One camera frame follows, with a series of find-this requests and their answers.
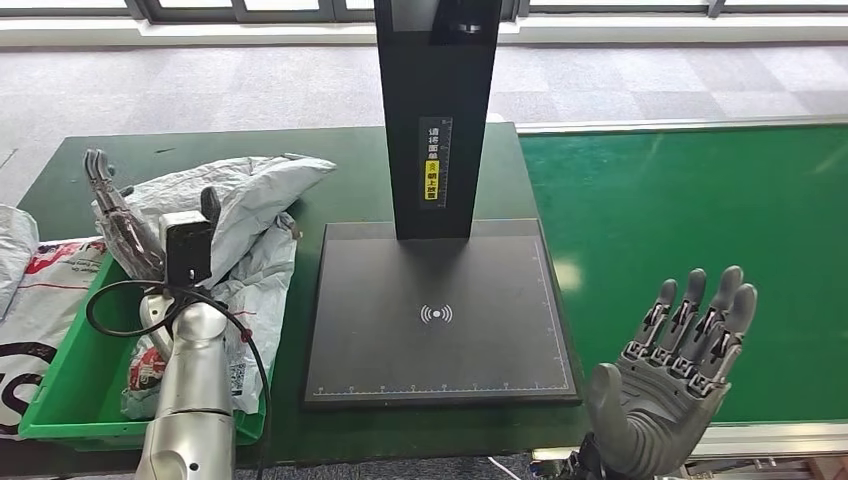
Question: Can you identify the yellow black column label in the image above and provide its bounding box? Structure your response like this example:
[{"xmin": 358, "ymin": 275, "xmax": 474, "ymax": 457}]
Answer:
[{"xmin": 418, "ymin": 117, "xmax": 454, "ymax": 211}]

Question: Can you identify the green conveyor belt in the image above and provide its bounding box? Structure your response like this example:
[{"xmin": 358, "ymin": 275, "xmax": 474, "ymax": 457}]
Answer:
[{"xmin": 518, "ymin": 123, "xmax": 848, "ymax": 425}]

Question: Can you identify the grey plastic bag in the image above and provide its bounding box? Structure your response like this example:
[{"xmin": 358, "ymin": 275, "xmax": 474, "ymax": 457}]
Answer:
[{"xmin": 0, "ymin": 203, "xmax": 40, "ymax": 319}]

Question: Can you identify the white mailer black red print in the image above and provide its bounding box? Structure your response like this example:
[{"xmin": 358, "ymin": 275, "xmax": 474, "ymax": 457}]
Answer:
[{"xmin": 121, "ymin": 213, "xmax": 299, "ymax": 420}]

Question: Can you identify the black scanner base plate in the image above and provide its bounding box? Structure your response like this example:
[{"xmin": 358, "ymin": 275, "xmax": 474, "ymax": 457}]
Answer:
[{"xmin": 303, "ymin": 218, "xmax": 582, "ymax": 411}]

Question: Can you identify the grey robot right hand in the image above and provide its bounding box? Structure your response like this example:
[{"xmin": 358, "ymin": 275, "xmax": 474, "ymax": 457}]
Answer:
[{"xmin": 586, "ymin": 265, "xmax": 759, "ymax": 480}]

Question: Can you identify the white window sill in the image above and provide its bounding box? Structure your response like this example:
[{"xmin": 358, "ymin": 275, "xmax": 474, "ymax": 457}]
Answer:
[{"xmin": 0, "ymin": 11, "xmax": 848, "ymax": 53}]

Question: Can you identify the green plastic crate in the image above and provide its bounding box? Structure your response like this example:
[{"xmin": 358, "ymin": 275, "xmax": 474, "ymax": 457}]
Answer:
[{"xmin": 18, "ymin": 251, "xmax": 273, "ymax": 452}]

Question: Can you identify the black scanner column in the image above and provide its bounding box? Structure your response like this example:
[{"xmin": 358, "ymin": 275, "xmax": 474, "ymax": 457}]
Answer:
[{"xmin": 374, "ymin": 0, "xmax": 503, "ymax": 242}]

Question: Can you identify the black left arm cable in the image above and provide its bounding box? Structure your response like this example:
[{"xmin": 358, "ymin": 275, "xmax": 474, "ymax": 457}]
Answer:
[{"xmin": 86, "ymin": 279, "xmax": 274, "ymax": 480}]

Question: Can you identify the large white printed bag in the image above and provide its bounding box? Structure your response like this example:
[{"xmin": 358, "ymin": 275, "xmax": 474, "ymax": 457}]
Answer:
[{"xmin": 0, "ymin": 238, "xmax": 111, "ymax": 442}]

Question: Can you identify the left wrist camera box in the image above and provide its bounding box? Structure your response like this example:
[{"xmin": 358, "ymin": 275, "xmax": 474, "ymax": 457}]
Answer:
[{"xmin": 158, "ymin": 210, "xmax": 215, "ymax": 287}]

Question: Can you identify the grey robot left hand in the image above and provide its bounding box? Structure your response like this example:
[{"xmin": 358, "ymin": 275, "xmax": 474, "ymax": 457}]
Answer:
[{"xmin": 82, "ymin": 148, "xmax": 223, "ymax": 283}]

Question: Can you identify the aluminium conveyor side rail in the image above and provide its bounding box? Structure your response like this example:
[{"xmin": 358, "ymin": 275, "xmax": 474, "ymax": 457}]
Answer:
[{"xmin": 515, "ymin": 113, "xmax": 848, "ymax": 136}]

